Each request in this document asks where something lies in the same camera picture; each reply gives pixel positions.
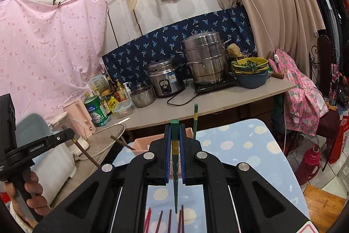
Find dark glass bottle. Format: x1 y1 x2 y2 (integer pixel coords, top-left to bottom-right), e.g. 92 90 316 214
106 77 116 95

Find clear glass food container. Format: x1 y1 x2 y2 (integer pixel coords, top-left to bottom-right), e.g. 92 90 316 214
113 98 134 119

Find green chopstick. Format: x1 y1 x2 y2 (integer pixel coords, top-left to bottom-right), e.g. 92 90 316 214
171 118 181 214
193 104 198 140

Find tan loofah sponge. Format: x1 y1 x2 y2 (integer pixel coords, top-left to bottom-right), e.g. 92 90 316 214
228 43 243 58

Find pink pineapple print garment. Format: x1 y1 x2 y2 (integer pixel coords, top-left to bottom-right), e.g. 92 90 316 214
269 50 329 136

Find navy palm print cloth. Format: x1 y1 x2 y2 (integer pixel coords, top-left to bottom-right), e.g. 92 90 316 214
102 6 258 91

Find brown chopstick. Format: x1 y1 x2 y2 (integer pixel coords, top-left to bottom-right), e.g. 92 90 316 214
62 125 101 169
110 135 136 152

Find blue basin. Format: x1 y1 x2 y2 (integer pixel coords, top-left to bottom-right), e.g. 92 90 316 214
234 69 269 89

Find white blender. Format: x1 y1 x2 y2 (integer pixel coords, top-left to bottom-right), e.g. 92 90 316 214
49 111 90 161

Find white cord with switch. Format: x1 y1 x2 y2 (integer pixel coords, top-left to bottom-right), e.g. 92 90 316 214
217 0 289 154

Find green leafy vegetables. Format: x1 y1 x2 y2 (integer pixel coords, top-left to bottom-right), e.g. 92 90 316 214
232 58 259 72

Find steel rice cooker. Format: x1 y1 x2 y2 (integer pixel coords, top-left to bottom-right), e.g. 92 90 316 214
147 58 186 98

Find black induction cooker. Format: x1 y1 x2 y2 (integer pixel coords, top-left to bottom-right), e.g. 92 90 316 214
194 73 238 94

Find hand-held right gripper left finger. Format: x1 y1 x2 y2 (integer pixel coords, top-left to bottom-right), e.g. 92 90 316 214
32 125 174 233

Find yellow basin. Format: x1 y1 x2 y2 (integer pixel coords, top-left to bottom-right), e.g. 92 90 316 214
231 57 269 72

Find white green printed packet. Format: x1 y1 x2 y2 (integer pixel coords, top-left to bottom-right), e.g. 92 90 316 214
87 75 108 94

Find pink perforated utensil holder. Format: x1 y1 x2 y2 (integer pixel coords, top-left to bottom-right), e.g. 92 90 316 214
133 127 195 157

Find pink electric kettle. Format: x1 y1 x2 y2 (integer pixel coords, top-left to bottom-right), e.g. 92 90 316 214
63 99 96 141

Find red thermos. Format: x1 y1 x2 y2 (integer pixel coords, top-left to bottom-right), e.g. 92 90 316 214
294 144 322 190

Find stacked steel steamer pot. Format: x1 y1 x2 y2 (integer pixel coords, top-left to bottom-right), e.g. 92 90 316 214
176 32 232 86

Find beige curtain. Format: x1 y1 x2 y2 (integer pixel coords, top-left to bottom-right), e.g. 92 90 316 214
203 0 326 70

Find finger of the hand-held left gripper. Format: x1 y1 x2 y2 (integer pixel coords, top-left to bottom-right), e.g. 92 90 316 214
48 128 76 148

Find yellow oil bottle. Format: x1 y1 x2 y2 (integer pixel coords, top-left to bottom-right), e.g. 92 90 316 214
116 79 128 102

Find green tin can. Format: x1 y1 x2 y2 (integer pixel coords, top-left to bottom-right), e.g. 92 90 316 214
84 95 111 128

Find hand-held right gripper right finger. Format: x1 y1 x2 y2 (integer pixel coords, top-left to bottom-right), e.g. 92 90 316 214
178 126 312 233

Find dark wooden chair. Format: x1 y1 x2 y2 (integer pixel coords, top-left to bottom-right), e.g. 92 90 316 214
309 35 344 172

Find dark soy sauce bottle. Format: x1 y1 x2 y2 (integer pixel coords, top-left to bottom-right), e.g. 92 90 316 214
99 93 110 117

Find person's left hand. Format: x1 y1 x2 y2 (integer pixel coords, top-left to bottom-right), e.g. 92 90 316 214
24 170 52 220

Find red bag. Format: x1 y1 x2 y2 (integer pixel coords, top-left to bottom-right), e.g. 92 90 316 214
328 110 349 165

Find dark patterned bag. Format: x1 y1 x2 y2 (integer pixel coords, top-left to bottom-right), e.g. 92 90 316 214
328 64 349 108

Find black power cable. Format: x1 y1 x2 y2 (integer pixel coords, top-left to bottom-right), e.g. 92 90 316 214
167 77 199 107

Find blue dotted table cover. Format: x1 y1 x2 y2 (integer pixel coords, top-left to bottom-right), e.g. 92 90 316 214
112 118 311 233

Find small steel lidded pot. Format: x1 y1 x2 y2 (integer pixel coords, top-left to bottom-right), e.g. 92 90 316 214
130 83 156 108

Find pink printed curtain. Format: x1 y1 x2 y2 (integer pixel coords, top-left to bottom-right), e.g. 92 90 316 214
0 0 109 127

